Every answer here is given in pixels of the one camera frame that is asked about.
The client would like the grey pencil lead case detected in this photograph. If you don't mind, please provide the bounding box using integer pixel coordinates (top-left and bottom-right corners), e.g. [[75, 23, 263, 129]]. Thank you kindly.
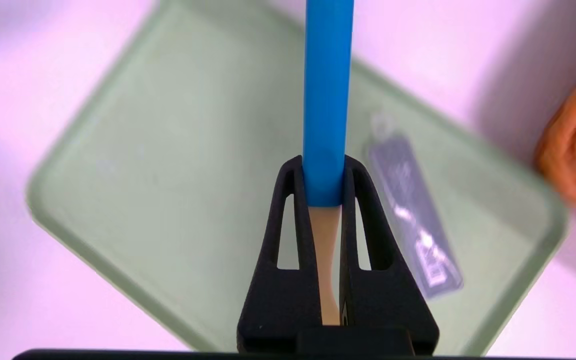
[[365, 112, 465, 301]]

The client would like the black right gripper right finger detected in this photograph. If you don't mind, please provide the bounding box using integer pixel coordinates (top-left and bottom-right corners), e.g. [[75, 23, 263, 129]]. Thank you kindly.
[[340, 155, 440, 353]]

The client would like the wooden spoon with blue handle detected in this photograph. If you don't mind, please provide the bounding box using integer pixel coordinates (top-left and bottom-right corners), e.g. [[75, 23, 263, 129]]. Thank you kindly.
[[302, 0, 355, 327]]

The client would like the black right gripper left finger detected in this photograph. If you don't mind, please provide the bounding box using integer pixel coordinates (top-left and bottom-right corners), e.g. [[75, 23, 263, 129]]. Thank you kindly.
[[238, 155, 323, 353]]

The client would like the light green plastic tray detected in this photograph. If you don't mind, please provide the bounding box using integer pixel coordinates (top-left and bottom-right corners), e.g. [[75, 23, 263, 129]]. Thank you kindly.
[[25, 0, 569, 357]]

